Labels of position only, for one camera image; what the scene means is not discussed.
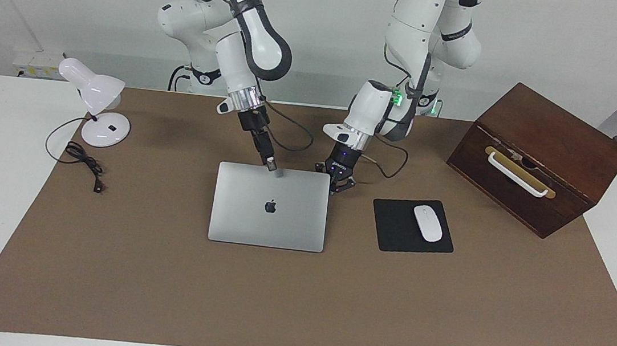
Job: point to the grey Apple laptop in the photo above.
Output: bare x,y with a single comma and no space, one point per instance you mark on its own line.
257,225

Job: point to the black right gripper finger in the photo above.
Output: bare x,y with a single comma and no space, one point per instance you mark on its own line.
270,163
278,174

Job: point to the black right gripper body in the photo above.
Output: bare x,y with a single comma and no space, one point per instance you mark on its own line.
256,124

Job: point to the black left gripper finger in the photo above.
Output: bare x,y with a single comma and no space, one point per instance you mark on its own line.
347,185
327,174

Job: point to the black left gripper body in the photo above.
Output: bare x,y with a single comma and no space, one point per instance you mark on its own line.
344,159

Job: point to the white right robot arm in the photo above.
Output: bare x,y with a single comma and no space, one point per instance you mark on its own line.
255,30

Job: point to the black mouse pad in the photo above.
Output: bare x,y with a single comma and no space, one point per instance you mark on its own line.
394,228

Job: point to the brown table mat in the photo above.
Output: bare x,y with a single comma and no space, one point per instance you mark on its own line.
271,306

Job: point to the white desk lamp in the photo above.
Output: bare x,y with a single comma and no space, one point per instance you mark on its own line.
99,88

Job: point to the dark brown wooden box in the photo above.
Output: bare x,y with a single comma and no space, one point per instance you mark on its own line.
548,129

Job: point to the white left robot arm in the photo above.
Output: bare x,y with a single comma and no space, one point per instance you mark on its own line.
417,12

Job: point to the white wall power strip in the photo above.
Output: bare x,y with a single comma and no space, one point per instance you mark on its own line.
33,64

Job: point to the white computer mouse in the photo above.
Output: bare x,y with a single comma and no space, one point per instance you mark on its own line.
428,224

